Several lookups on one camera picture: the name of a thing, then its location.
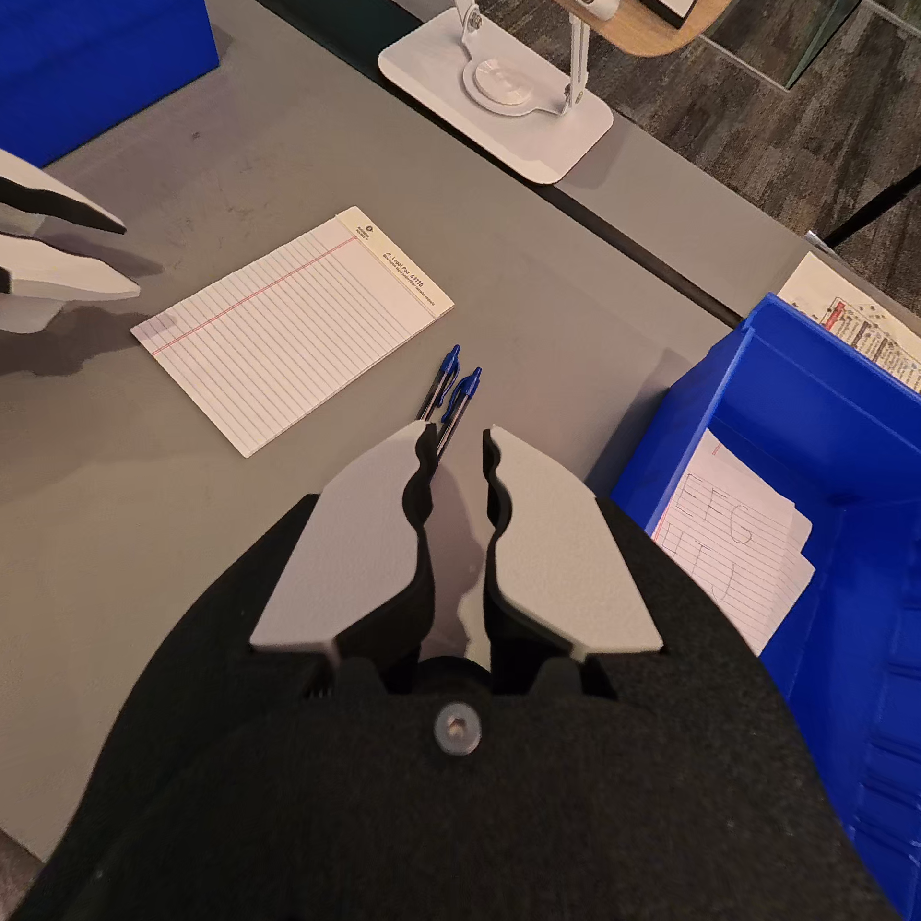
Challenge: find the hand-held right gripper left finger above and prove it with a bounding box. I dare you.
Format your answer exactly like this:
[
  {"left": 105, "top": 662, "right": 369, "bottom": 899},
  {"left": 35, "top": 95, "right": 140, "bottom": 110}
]
[{"left": 249, "top": 419, "right": 438, "bottom": 696}]

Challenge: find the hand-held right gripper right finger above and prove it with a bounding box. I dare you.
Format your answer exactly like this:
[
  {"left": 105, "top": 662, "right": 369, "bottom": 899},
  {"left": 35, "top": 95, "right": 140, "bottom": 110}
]
[{"left": 482, "top": 424, "right": 663, "bottom": 696}]

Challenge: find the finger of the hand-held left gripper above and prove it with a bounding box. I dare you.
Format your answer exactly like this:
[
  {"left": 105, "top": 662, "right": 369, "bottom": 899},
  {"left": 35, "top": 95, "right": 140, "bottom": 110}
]
[
  {"left": 0, "top": 232, "right": 142, "bottom": 336},
  {"left": 0, "top": 147, "right": 130, "bottom": 237}
]

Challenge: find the handwritten lined paper sheet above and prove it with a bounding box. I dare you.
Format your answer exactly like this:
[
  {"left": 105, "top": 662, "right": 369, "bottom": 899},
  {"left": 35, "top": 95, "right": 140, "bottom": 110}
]
[
  {"left": 651, "top": 429, "right": 814, "bottom": 653},
  {"left": 741, "top": 547, "right": 817, "bottom": 657}
]

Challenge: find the blue retractable pen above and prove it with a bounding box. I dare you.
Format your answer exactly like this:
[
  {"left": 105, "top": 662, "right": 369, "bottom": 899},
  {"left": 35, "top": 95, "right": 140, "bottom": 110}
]
[
  {"left": 430, "top": 366, "right": 484, "bottom": 463},
  {"left": 415, "top": 344, "right": 462, "bottom": 427}
]

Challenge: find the white lined notepad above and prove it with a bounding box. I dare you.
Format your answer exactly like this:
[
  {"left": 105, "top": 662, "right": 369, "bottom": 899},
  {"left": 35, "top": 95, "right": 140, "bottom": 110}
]
[{"left": 130, "top": 206, "right": 456, "bottom": 460}]

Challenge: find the blue plastic bin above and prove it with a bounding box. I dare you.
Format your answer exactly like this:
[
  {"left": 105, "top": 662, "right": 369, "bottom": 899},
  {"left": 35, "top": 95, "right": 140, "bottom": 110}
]
[
  {"left": 0, "top": 0, "right": 221, "bottom": 168},
  {"left": 612, "top": 291, "right": 921, "bottom": 921}
]

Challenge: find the printed instruction sheet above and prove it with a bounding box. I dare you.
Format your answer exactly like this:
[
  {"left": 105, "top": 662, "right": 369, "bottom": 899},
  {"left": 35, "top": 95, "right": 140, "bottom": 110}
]
[{"left": 777, "top": 250, "right": 921, "bottom": 396}]

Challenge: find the wooden board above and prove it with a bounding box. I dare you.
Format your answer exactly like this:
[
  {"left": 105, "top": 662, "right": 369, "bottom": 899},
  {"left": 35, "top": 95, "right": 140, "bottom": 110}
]
[{"left": 554, "top": 0, "right": 732, "bottom": 58}]

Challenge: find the black framed code sign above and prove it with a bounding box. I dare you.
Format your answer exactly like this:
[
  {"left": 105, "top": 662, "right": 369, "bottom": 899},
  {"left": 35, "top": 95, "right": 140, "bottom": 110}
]
[{"left": 639, "top": 0, "right": 715, "bottom": 31}]

